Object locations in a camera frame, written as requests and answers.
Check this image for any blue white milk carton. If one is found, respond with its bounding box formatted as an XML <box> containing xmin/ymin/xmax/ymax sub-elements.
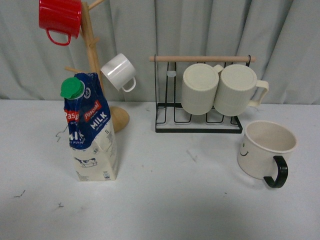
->
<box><xmin>60</xmin><ymin>72</ymin><xmax>118</xmax><ymax>181</ymax></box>

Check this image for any cream smiley mug black handle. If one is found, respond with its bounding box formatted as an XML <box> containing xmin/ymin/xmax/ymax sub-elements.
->
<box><xmin>237</xmin><ymin>120</ymin><xmax>298</xmax><ymax>189</ymax></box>

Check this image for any cream ribbed mug left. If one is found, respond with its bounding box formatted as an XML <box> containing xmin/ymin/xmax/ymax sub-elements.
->
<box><xmin>181</xmin><ymin>63</ymin><xmax>224</xmax><ymax>115</ymax></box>

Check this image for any cream ribbed mug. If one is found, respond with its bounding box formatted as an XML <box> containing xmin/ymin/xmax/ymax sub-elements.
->
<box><xmin>181</xmin><ymin>63</ymin><xmax>224</xmax><ymax>115</ymax></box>
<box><xmin>213</xmin><ymin>64</ymin><xmax>269</xmax><ymax>117</ymax></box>

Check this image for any small white mug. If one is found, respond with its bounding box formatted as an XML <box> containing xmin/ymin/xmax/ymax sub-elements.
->
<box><xmin>100</xmin><ymin>53</ymin><xmax>137</xmax><ymax>93</ymax></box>

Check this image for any cream ribbed mug right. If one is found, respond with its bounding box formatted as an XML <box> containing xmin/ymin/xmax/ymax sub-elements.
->
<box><xmin>213</xmin><ymin>64</ymin><xmax>269</xmax><ymax>117</ymax></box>

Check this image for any red mug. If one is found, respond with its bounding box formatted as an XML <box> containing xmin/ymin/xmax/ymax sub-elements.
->
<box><xmin>38</xmin><ymin>0</ymin><xmax>82</xmax><ymax>46</ymax></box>

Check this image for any black wire cup rack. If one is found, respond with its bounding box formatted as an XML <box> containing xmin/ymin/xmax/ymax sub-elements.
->
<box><xmin>149</xmin><ymin>54</ymin><xmax>257</xmax><ymax>134</ymax></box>

